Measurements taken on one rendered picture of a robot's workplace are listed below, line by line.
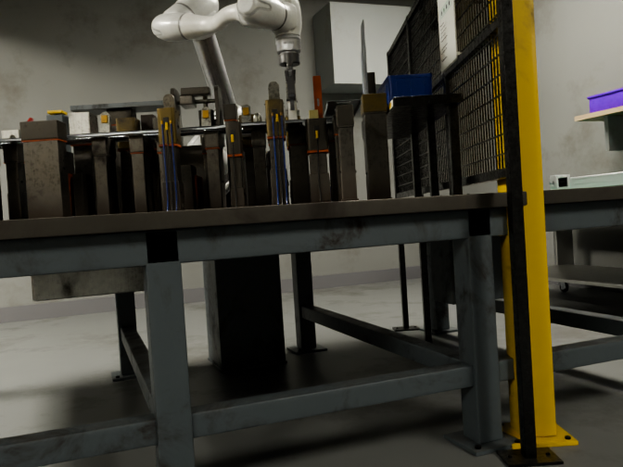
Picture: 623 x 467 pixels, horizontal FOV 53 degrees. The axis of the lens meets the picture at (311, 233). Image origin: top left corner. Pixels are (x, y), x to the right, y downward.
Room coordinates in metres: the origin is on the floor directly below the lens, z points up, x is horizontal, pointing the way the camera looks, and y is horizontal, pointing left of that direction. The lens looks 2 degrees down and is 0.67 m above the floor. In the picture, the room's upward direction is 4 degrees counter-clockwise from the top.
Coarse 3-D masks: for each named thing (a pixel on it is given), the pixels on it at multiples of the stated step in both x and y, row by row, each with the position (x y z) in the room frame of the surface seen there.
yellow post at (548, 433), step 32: (544, 224) 1.71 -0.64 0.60; (544, 256) 1.71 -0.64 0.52; (544, 288) 1.71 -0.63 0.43; (512, 320) 1.74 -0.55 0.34; (544, 320) 1.71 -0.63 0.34; (512, 352) 1.75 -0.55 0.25; (544, 352) 1.71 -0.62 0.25; (512, 384) 1.77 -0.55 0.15; (544, 384) 1.71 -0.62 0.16; (512, 416) 1.78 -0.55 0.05; (544, 416) 1.71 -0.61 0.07
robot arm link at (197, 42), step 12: (180, 0) 2.55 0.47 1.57; (192, 0) 2.54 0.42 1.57; (204, 0) 2.58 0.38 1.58; (216, 0) 2.64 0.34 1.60; (204, 12) 2.57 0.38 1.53; (216, 12) 2.64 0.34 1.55; (204, 36) 2.63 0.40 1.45; (204, 48) 2.68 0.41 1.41; (216, 48) 2.71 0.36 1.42; (204, 60) 2.72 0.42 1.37; (216, 60) 2.73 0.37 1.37; (204, 72) 2.77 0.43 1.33; (216, 72) 2.76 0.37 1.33; (216, 84) 2.79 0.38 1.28; (228, 84) 2.83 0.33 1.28; (228, 96) 2.85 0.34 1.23; (240, 108) 2.93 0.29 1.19
